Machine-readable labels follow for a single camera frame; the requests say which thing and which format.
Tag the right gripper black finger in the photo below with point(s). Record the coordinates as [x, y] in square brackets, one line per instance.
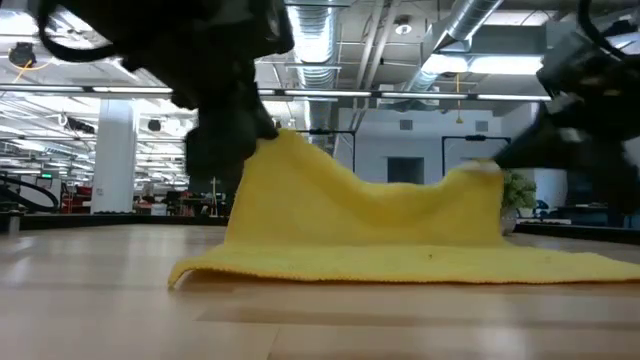
[540, 147]

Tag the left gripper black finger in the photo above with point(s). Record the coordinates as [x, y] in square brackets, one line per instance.
[225, 140]

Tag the yellow microfiber towel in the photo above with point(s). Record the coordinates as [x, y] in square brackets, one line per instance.
[350, 225]

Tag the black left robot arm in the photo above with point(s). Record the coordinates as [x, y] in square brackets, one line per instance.
[175, 20]

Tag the artificial plant in patterned pot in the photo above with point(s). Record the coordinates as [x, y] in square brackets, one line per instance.
[517, 195]

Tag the black round ceiling speaker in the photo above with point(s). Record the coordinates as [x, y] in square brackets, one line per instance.
[154, 125]

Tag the white building pillar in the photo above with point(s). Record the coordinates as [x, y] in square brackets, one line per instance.
[114, 150]

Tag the grey door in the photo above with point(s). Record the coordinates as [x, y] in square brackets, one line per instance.
[405, 170]

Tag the black keyboard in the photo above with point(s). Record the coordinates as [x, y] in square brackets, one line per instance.
[100, 220]

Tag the red tool cabinet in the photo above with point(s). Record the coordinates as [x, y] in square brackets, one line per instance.
[80, 195]

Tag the round white ceiling sensor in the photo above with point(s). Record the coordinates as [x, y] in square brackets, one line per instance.
[403, 27]

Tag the green exit sign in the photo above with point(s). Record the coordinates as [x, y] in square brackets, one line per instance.
[46, 175]

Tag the grey wall vent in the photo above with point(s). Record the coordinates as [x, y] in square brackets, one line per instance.
[406, 124]
[481, 125]

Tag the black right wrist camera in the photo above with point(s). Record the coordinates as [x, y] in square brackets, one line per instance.
[565, 65]

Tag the corrugated silver duct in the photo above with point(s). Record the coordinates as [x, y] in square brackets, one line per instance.
[315, 30]

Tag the slanted silver ventilation duct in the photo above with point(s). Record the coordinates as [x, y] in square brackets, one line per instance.
[465, 20]

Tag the long ceiling light rail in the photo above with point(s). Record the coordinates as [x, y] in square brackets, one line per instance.
[50, 88]

